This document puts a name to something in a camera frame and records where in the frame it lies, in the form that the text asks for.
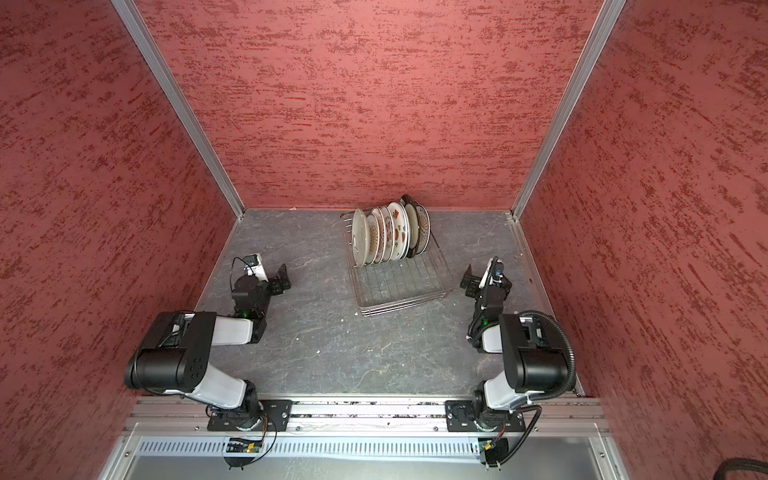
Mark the watermelon blue rim plate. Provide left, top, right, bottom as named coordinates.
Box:
left=387, top=202, right=410, bottom=260

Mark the large plain white plate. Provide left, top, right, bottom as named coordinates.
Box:
left=351, top=209, right=370, bottom=268

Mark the black striped rim plate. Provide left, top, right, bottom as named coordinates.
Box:
left=401, top=194, right=420, bottom=258

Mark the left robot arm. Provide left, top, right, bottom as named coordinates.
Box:
left=124, top=254, right=291, bottom=432

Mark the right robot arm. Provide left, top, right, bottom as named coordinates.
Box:
left=460, top=257, right=577, bottom=431

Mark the back orange sunburst plate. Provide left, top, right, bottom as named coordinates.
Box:
left=416, top=204, right=431, bottom=255

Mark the orange sunburst plate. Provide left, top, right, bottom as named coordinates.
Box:
left=365, top=214, right=380, bottom=265
left=416, top=204, right=431, bottom=255
left=372, top=207, right=388, bottom=264

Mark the red character plate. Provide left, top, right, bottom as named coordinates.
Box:
left=379, top=206, right=395, bottom=262

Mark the left connector board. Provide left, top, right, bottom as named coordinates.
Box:
left=225, top=437, right=264, bottom=455

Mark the connector board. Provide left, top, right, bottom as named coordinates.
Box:
left=225, top=437, right=264, bottom=455
left=478, top=438, right=510, bottom=467

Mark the right connector board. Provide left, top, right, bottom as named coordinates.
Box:
left=478, top=438, right=510, bottom=467

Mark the right corner aluminium profile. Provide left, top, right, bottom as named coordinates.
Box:
left=511, top=0, right=626, bottom=222

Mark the corner aluminium profile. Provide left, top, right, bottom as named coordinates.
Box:
left=511, top=0, right=626, bottom=222
left=111, top=0, right=246, bottom=220

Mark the left corner aluminium profile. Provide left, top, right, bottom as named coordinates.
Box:
left=111, top=0, right=246, bottom=220

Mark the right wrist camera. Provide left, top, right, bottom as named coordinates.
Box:
left=480, top=256, right=504, bottom=288

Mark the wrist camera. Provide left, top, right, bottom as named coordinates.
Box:
left=480, top=256, right=504, bottom=288
left=243, top=253, right=268, bottom=281

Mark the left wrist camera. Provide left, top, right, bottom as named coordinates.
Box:
left=243, top=253, right=268, bottom=281

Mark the wire dish rack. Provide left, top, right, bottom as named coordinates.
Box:
left=339, top=211, right=453, bottom=317

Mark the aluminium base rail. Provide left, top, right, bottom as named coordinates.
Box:
left=100, top=395, right=629, bottom=479

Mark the black hose at corner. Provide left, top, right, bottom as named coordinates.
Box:
left=712, top=457, right=768, bottom=480

